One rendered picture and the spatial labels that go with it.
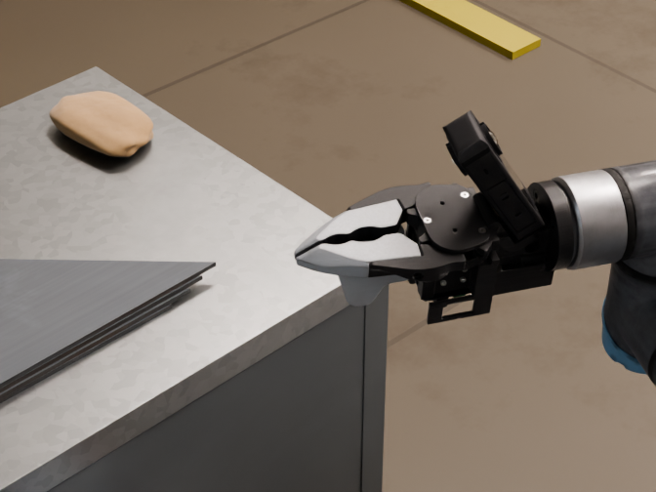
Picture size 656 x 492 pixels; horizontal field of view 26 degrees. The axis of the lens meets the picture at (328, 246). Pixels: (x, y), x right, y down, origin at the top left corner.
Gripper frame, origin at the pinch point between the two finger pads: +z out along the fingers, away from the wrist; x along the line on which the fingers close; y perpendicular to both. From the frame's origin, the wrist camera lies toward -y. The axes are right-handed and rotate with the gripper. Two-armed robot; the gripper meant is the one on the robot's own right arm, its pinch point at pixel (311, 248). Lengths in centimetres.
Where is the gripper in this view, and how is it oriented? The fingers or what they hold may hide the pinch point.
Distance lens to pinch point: 106.6
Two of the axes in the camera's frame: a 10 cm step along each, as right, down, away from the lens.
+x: -2.6, -7.0, 6.7
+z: -9.6, 1.7, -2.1
